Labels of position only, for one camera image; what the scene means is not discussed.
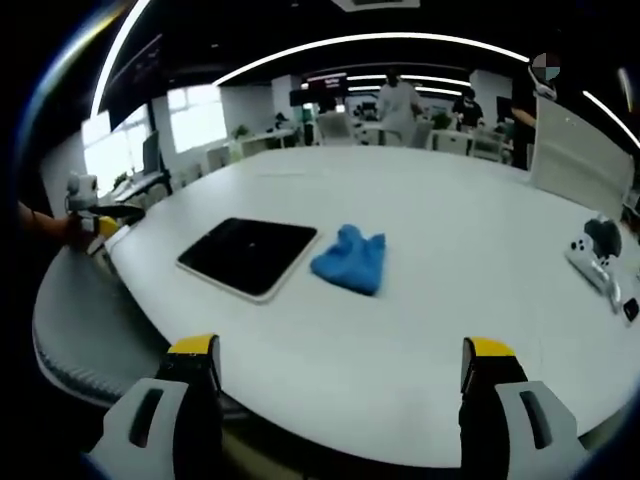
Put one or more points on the black phone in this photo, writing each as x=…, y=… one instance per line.
x=632, y=309

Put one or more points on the black and white headset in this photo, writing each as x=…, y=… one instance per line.
x=605, y=235

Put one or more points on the blue cleaning cloth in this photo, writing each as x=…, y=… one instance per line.
x=352, y=262

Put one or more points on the computer monitor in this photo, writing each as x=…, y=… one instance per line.
x=151, y=152

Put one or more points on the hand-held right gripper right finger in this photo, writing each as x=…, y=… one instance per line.
x=525, y=425

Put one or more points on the white game controller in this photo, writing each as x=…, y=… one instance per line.
x=597, y=267

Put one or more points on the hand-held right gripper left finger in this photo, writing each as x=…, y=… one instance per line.
x=150, y=425

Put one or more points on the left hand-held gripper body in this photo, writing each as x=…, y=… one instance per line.
x=80, y=197

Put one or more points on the person's left hand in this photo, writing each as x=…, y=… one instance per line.
x=80, y=239

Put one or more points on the green potted plant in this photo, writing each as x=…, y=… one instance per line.
x=240, y=132
x=441, y=121

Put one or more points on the grey mesh chair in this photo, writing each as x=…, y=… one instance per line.
x=90, y=325

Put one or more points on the black tablet with white rim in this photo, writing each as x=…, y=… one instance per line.
x=248, y=256

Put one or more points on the white chair back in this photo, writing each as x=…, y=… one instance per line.
x=580, y=155

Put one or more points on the red lit sign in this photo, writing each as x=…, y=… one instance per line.
x=327, y=81

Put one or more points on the curved ceiling light strip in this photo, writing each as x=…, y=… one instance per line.
x=112, y=55
x=612, y=117
x=372, y=39

